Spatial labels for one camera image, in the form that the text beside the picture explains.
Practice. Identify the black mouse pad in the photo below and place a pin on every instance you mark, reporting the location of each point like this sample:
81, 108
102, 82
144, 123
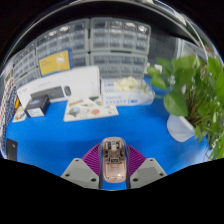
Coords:
11, 150

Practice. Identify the pink transparent computer mouse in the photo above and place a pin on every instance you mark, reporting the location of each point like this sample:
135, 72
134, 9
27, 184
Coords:
114, 163

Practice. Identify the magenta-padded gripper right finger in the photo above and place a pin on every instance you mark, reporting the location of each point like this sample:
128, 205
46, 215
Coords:
145, 170

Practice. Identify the green plant in white pot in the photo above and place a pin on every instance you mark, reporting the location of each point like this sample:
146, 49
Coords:
175, 103

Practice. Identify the yellow blue-edged box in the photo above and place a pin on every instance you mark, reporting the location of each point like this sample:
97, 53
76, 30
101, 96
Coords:
55, 62

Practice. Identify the colourful sticker sheet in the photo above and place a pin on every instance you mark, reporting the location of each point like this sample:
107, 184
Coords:
88, 110
19, 115

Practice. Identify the white blue glove box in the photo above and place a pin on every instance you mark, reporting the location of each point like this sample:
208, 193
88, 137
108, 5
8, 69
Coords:
126, 96

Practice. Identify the small black box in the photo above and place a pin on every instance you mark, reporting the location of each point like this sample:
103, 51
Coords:
36, 106

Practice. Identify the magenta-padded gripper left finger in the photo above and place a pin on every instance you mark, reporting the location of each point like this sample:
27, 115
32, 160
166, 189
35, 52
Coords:
81, 170

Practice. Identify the white keyboard carton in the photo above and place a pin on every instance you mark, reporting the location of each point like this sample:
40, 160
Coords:
83, 83

